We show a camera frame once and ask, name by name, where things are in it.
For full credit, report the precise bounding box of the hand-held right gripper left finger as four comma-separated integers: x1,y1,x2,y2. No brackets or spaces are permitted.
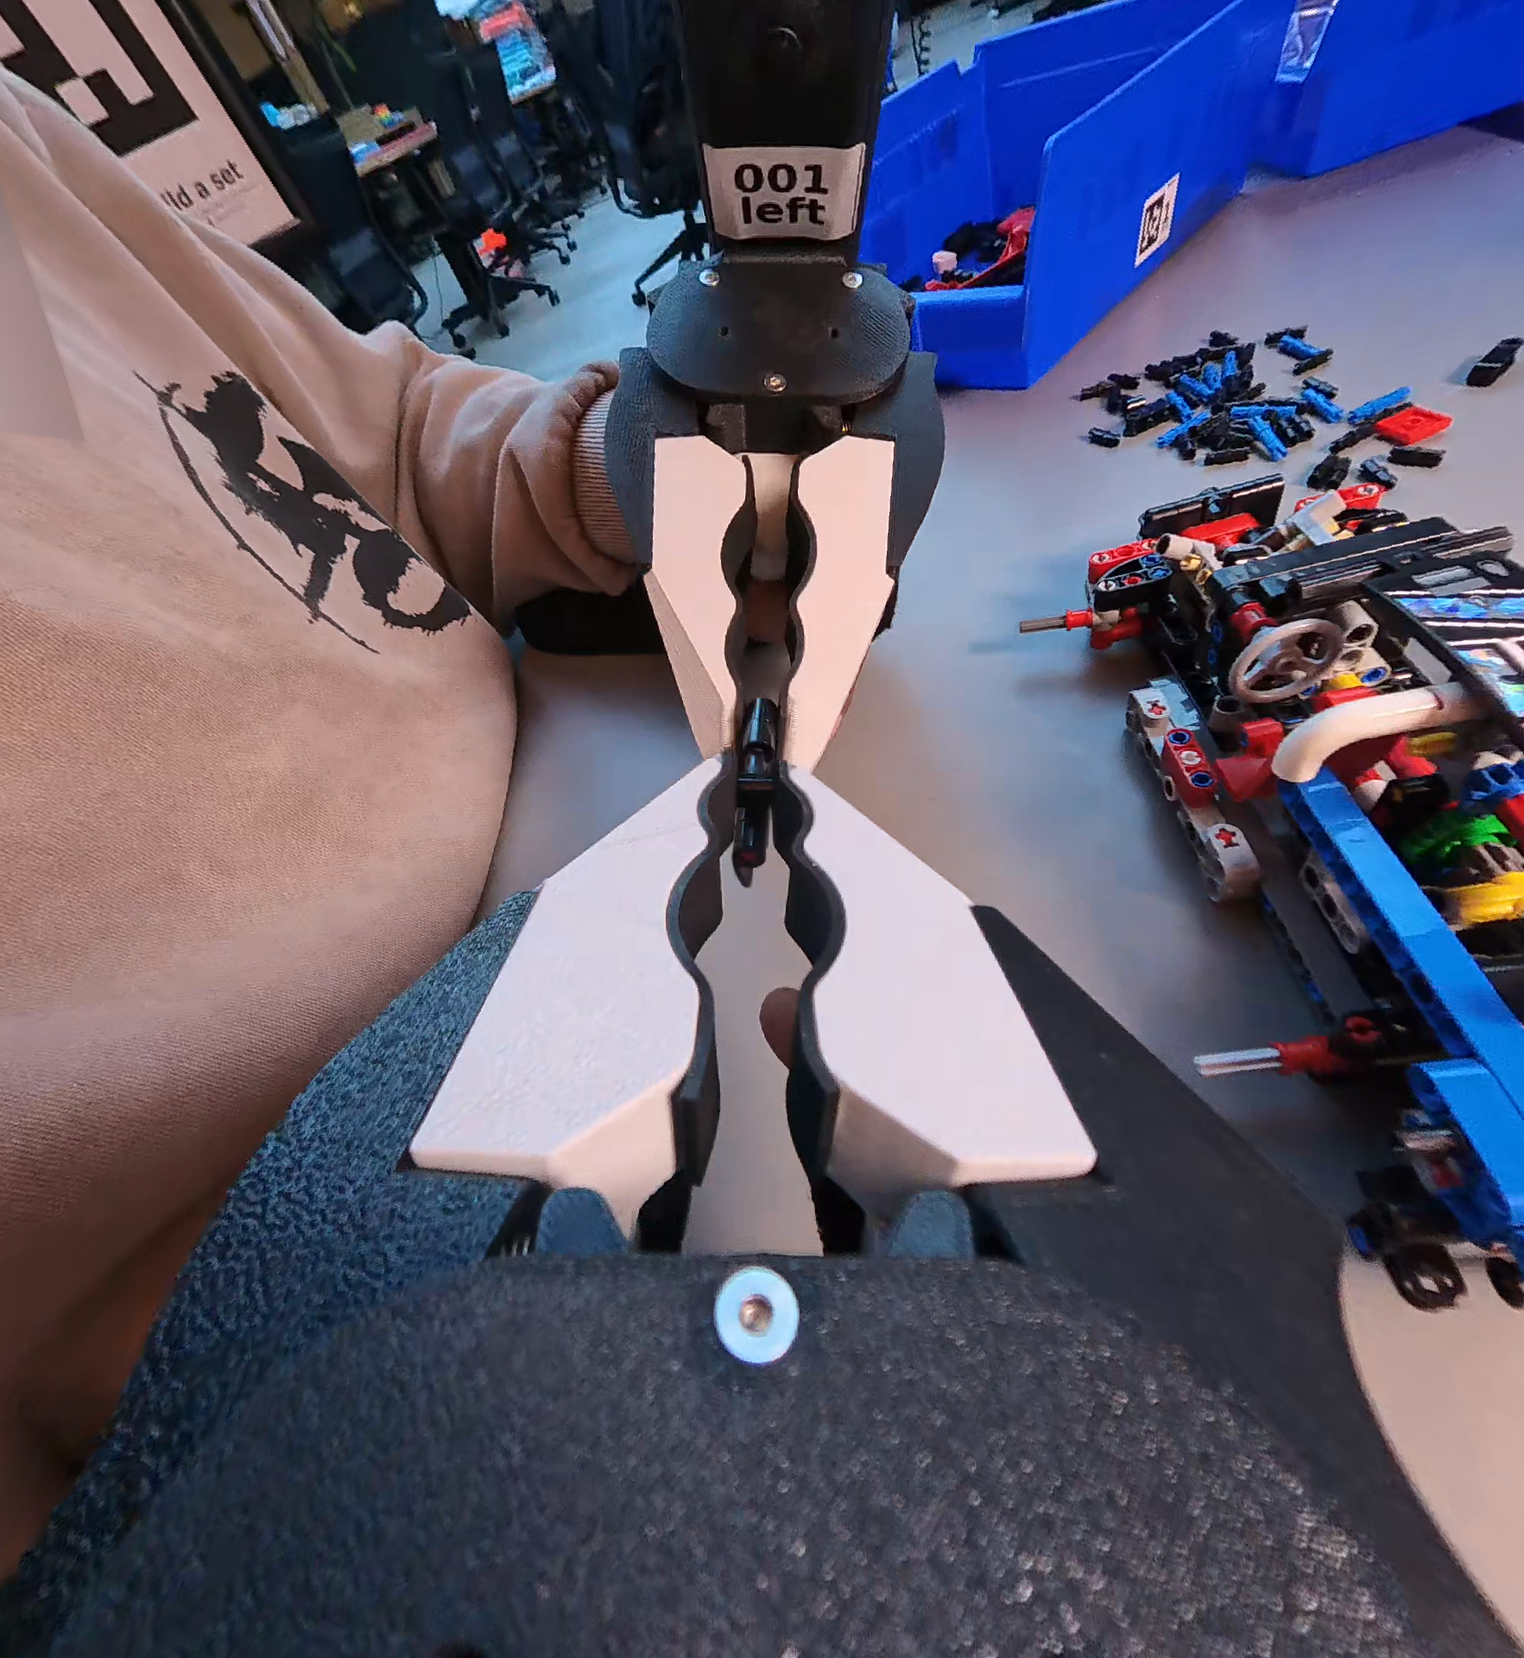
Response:
406,756,736,1255

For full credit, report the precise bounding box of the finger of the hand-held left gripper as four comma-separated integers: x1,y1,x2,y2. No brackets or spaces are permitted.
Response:
768,436,904,771
643,436,765,763

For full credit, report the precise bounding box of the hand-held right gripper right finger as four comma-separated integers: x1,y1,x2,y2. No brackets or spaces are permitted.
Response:
773,763,1102,1255

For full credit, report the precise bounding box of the black lego subassembly red pin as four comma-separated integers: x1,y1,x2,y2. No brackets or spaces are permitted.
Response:
729,696,790,888

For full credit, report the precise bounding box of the person's left forearm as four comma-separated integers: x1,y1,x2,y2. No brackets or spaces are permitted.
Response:
230,252,644,637

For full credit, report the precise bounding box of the partly built lego car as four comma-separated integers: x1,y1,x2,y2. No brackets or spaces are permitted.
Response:
1019,470,1524,1363

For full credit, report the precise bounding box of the black office chair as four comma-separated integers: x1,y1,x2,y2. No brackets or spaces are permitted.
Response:
431,56,583,355
587,0,714,309

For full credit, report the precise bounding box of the blue plastic bin white label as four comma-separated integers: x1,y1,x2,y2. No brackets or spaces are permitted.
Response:
1027,0,1300,390

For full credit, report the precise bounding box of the pile of blue black pins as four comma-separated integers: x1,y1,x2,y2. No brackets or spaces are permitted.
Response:
1077,326,1417,469

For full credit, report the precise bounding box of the person's torso beige hoodie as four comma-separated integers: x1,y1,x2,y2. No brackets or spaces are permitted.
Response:
0,25,518,1646

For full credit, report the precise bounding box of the white sign black code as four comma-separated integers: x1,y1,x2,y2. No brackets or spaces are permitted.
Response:
0,0,305,246

